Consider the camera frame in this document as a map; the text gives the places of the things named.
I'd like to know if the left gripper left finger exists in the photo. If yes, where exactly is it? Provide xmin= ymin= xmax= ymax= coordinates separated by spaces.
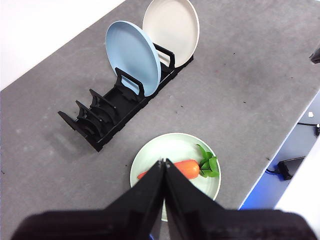
xmin=9 ymin=160 xmax=165 ymax=240

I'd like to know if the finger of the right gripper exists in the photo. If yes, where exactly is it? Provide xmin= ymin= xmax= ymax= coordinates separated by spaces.
xmin=309 ymin=46 xmax=320 ymax=65

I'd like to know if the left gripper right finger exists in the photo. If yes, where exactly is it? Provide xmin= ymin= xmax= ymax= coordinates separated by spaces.
xmin=164 ymin=158 xmax=317 ymax=240

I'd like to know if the orange carrot with green leaves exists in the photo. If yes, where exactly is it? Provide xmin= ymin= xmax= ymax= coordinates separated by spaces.
xmin=136 ymin=143 xmax=218 ymax=181

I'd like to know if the green plate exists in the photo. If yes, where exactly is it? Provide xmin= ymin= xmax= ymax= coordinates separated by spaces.
xmin=129 ymin=132 xmax=222 ymax=223

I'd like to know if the black plate rack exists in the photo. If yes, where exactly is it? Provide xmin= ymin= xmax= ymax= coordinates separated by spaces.
xmin=57 ymin=42 xmax=195 ymax=153

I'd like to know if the beige plate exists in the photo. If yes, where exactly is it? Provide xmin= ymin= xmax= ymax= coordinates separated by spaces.
xmin=141 ymin=0 xmax=201 ymax=69

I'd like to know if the blue plate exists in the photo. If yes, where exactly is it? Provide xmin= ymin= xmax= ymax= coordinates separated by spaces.
xmin=104 ymin=20 xmax=163 ymax=97

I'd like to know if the black power adapter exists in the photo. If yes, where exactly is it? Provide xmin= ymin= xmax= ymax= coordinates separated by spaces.
xmin=277 ymin=156 xmax=307 ymax=181

